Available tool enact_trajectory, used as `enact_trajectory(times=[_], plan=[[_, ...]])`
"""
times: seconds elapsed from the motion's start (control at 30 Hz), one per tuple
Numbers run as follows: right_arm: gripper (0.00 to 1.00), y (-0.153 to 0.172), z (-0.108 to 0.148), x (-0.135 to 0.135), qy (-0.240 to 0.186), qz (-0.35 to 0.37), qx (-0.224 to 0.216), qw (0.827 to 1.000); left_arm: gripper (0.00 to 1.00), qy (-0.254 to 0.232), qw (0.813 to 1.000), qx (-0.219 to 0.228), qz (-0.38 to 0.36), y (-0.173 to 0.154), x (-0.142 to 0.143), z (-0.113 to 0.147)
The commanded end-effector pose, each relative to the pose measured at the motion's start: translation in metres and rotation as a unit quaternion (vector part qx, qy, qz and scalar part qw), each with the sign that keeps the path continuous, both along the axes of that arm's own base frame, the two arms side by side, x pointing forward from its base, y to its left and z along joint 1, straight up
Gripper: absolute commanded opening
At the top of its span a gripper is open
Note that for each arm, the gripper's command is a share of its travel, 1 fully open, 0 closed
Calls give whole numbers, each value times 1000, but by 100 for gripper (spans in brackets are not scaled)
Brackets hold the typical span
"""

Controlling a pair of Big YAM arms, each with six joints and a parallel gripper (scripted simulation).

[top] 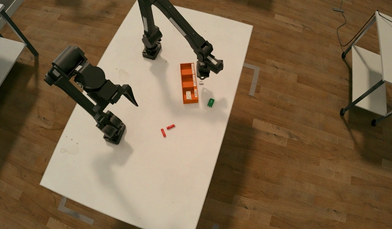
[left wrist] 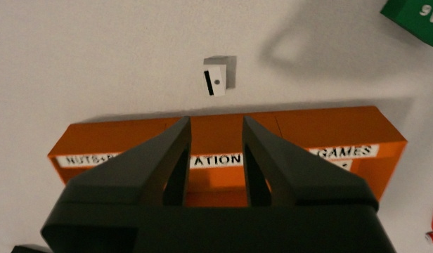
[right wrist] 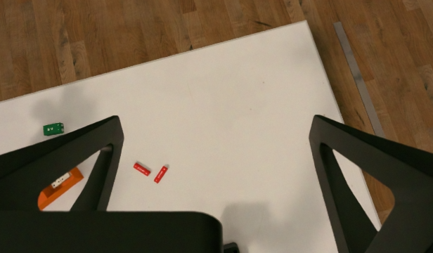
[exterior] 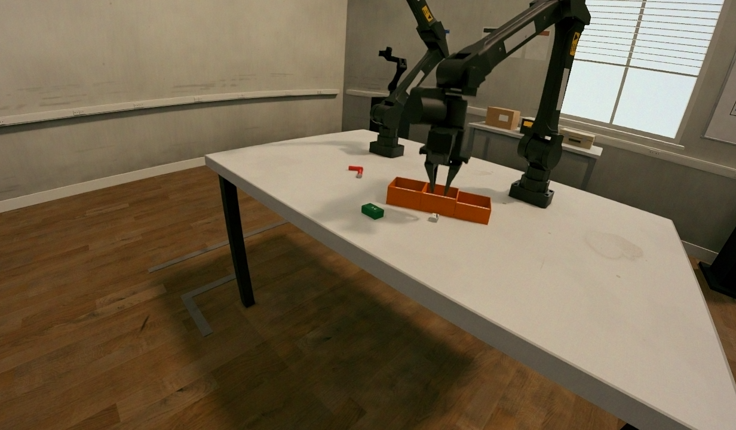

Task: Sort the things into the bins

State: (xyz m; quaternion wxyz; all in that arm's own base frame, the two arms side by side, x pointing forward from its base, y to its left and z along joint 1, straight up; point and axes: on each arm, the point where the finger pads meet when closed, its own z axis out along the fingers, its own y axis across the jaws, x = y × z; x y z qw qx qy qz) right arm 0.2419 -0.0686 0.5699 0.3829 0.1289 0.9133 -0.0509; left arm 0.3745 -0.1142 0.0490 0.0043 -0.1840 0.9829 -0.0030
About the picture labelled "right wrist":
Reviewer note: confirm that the orange open-top bin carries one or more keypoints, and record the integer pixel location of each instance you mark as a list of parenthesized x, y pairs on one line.
[(50, 194)]

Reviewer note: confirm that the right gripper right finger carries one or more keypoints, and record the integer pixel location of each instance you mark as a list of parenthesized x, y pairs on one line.
[(405, 170)]

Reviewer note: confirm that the green 9v battery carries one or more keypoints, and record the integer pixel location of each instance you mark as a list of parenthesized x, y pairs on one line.
[(53, 129)]

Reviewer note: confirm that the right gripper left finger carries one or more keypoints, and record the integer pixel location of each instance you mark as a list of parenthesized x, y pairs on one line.
[(27, 171)]

